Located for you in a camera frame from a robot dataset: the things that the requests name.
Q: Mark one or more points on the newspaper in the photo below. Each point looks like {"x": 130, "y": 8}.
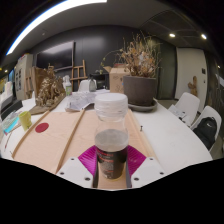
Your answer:
{"x": 80, "y": 100}

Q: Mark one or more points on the yellow-green mug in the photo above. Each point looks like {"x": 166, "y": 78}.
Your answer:
{"x": 25, "y": 120}

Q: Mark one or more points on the brown sculpture on wooden base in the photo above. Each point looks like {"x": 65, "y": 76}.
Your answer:
{"x": 50, "y": 90}

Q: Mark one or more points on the beige cabinet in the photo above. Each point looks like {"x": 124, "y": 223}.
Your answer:
{"x": 21, "y": 75}

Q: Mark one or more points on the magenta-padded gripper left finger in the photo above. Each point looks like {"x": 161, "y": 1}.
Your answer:
{"x": 80, "y": 170}

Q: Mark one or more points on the dark wall screen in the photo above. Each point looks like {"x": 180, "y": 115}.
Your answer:
{"x": 55, "y": 56}

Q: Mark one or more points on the black backpack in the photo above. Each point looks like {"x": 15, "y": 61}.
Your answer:
{"x": 206, "y": 131}

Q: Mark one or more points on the flat round red coaster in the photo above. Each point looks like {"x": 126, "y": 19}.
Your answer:
{"x": 42, "y": 127}

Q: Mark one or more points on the small wooden easel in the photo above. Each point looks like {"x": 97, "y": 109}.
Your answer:
{"x": 83, "y": 71}

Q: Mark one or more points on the cardboard box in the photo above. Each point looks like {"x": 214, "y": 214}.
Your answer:
{"x": 116, "y": 80}

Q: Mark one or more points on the grey plant saucer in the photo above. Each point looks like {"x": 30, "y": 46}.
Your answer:
{"x": 143, "y": 108}

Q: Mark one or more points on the clear bottle with white cap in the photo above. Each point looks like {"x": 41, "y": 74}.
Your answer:
{"x": 111, "y": 156}

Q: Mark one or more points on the spray bottle with green label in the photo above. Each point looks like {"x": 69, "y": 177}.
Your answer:
{"x": 67, "y": 86}

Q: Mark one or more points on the wooden figure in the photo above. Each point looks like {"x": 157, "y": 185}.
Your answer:
{"x": 192, "y": 86}

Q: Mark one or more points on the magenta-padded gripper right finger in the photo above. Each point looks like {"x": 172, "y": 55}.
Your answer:
{"x": 143, "y": 170}

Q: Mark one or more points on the long ceiling light strip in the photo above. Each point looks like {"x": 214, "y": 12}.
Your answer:
{"x": 40, "y": 20}

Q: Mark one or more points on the white chair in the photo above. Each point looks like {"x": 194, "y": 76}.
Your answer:
{"x": 83, "y": 86}
{"x": 188, "y": 103}
{"x": 210, "y": 111}

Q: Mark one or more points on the dried plant in grey pot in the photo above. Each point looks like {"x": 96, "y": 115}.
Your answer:
{"x": 140, "y": 88}

